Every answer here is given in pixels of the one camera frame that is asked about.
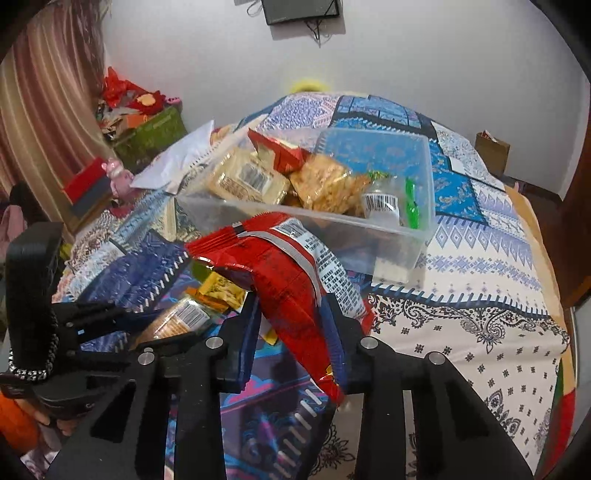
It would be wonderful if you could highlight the red box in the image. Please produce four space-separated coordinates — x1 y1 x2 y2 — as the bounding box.
62 159 115 219

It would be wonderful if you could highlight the clear plastic container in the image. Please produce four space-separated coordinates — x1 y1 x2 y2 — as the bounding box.
177 128 435 285

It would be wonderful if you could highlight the yellow snack packet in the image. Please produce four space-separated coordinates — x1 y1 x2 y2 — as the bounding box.
187 271 249 311

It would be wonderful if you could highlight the long red snack packet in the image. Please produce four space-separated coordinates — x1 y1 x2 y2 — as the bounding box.
185 212 376 407

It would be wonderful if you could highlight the red packet with white print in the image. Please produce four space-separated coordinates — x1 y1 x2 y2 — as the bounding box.
248 129 311 175

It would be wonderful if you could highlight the person's left hand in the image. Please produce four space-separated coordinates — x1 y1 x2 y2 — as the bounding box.
25 402 77 439

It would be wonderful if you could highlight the white plastic bag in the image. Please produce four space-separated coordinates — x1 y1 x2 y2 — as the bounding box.
131 120 216 193

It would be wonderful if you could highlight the brown cardboard box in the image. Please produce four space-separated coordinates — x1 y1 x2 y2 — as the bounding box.
475 130 511 176

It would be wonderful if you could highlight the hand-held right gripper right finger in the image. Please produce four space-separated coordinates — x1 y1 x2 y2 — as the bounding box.
323 292 536 480

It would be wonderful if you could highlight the small black monitor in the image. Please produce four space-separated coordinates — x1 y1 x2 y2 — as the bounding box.
260 0 343 27

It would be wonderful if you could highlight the pink plush toy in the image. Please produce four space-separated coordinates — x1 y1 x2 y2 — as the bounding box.
103 156 136 198

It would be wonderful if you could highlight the green storage box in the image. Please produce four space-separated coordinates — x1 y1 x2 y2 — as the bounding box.
113 106 186 172

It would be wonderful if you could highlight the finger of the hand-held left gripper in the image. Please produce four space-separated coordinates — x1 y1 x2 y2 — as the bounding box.
65 339 155 377
51 298 158 335

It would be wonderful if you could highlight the brown bread roll packet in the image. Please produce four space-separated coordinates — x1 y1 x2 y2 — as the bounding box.
137 296 214 348

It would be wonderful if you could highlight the wooden door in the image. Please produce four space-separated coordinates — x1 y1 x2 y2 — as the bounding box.
545 92 591 310

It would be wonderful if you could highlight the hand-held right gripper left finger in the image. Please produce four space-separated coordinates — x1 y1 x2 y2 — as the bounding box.
46 292 265 480

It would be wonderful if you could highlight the pale biscuit packet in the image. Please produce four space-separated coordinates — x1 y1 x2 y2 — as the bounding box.
207 148 293 207

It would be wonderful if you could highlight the striped brown curtain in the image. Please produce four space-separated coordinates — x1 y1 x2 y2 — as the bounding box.
0 0 112 234

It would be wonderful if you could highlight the clear peanut packet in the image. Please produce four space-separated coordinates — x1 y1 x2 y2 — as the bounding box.
290 154 371 214

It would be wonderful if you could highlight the patchwork printed blanket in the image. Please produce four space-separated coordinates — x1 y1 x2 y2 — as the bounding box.
28 91 579 480

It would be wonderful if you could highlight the black monitor cable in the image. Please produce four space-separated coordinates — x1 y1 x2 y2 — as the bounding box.
308 18 334 46

